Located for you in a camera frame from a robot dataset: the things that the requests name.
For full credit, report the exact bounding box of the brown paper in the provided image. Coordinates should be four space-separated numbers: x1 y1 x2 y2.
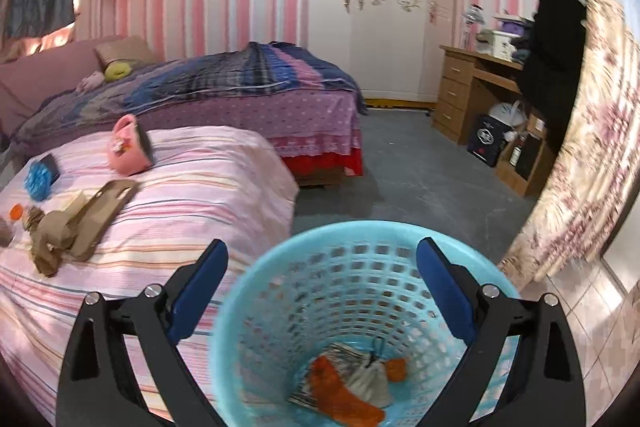
22 192 88 277

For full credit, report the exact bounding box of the orange plastic cap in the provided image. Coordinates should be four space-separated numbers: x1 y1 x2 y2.
10 204 24 221

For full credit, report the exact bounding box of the light blue plastic basket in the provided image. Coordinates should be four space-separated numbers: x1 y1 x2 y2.
209 220 516 426

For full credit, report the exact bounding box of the brown phone case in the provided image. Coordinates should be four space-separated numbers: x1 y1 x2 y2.
67 179 140 262

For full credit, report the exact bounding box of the pink striped bed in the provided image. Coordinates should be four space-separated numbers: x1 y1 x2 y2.
1 127 298 421

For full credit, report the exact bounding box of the floral curtain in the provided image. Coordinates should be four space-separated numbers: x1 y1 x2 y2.
498 0 639 289

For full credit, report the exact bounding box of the blue crumpled plastic wrap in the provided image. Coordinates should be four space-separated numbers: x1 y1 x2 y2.
24 161 53 202

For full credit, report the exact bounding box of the black phone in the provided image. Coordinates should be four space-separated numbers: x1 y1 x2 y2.
39 154 60 184

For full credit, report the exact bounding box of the pink toy handbag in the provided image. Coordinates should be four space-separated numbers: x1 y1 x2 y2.
107 114 154 176

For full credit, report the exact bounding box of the black box under desk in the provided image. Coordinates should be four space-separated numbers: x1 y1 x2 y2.
466 115 511 168

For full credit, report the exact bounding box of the white bag under desk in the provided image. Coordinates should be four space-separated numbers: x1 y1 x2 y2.
488 100 527 130

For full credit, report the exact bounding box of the wooden desk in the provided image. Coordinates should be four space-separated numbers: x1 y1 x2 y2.
433 46 555 197

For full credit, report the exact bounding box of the yellow plush toy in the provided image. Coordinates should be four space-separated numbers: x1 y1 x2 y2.
104 61 131 82

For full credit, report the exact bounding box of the black hanging coat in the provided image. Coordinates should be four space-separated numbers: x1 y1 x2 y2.
516 0 587 154

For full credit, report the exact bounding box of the tan pillow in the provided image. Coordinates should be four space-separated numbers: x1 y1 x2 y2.
94 36 158 68

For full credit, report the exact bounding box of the white printer on desk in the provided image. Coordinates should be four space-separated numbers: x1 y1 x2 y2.
475 29 518 62

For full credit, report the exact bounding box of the purple bed with blanket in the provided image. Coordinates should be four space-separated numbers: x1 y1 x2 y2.
11 41 367 178

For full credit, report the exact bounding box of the desk lamp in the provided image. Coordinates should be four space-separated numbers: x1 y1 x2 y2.
461 3 485 51

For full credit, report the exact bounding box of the white wardrobe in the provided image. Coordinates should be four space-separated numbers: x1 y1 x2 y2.
307 0 454 103

